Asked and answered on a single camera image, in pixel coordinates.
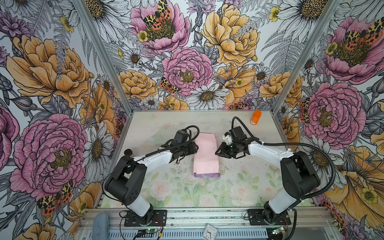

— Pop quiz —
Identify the grey cloth roll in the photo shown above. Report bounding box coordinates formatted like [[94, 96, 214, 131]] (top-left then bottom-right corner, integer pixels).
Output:
[[92, 213, 109, 240]]

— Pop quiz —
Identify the orange plastic bottle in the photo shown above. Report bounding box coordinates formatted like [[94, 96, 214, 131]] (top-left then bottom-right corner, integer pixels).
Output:
[[250, 110, 262, 125]]

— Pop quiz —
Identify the small white clock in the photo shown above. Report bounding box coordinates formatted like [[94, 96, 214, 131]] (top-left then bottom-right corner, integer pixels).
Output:
[[203, 224, 219, 240]]

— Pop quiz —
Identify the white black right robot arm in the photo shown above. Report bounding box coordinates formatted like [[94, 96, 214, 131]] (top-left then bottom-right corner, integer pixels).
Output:
[[215, 127, 321, 225]]

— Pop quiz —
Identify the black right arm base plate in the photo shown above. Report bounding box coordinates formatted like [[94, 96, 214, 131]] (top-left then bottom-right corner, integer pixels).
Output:
[[245, 209, 292, 226]]

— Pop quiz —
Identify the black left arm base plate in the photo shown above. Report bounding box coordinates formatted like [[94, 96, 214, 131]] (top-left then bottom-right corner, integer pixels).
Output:
[[124, 210, 168, 227]]

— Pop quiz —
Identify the small jar with dark lid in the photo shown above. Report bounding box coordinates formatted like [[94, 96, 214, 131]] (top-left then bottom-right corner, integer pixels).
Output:
[[124, 149, 133, 156]]

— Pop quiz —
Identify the aluminium frame rail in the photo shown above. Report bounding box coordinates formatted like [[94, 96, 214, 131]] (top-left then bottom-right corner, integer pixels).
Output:
[[75, 207, 343, 240]]

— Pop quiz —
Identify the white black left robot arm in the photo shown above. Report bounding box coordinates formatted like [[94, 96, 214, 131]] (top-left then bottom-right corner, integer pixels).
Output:
[[104, 126, 200, 222]]

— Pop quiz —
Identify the black corrugated cable conduit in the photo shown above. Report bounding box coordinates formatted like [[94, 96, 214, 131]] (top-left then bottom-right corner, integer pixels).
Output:
[[230, 116, 336, 200]]

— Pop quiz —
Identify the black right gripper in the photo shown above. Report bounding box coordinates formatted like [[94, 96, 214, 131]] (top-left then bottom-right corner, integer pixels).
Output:
[[214, 141, 240, 160]]

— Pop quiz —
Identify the purple and pink wrapping paper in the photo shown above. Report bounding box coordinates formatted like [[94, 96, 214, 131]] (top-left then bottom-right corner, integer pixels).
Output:
[[193, 133, 221, 178]]

